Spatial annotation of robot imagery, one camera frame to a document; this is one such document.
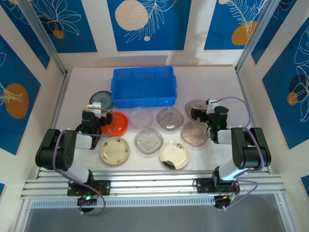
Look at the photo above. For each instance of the cream plate with floral rim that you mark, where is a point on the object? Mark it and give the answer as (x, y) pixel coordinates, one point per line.
(114, 151)

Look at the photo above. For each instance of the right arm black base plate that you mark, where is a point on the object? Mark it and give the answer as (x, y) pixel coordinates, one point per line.
(204, 184)

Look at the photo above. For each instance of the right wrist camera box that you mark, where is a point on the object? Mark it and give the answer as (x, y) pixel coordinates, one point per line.
(212, 101)

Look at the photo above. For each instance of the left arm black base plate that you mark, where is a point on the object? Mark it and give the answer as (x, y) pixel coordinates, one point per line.
(103, 187)

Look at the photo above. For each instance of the blue plastic bin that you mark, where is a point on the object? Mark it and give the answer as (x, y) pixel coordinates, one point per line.
(144, 82)

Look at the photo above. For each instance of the clear square dotted plate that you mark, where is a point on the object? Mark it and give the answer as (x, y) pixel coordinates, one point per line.
(148, 140)

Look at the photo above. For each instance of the blue floral wall panel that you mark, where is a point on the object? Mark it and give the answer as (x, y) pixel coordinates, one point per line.
(285, 116)
(154, 36)
(14, 72)
(222, 29)
(79, 36)

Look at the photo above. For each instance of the dark blue patterned round plate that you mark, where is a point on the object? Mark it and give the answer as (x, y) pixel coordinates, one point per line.
(100, 99)

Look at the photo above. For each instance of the brown tinted clear plate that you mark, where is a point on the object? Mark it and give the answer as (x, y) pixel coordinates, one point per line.
(194, 135)
(196, 103)

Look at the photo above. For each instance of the aluminium side rail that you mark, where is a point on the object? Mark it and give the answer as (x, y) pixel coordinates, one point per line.
(60, 101)

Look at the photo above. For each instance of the aluminium corner post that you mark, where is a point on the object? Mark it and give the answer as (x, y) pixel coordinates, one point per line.
(43, 38)
(260, 31)

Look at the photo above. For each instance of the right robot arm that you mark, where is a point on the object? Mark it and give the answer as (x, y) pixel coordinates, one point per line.
(251, 149)

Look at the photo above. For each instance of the clear round plastic plate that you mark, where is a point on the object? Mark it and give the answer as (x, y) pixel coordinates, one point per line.
(141, 118)

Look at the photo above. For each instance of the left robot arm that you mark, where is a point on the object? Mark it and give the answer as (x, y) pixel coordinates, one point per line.
(60, 149)

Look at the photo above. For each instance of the aluminium rail frame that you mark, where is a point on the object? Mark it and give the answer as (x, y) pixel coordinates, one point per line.
(149, 183)

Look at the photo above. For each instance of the orange round plate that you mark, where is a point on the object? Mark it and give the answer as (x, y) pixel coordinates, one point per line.
(118, 125)

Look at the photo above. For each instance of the cream plate with dark print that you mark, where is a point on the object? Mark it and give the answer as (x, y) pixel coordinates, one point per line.
(173, 154)

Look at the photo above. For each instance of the grey clear square plate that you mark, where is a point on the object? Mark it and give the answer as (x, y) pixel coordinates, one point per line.
(170, 118)

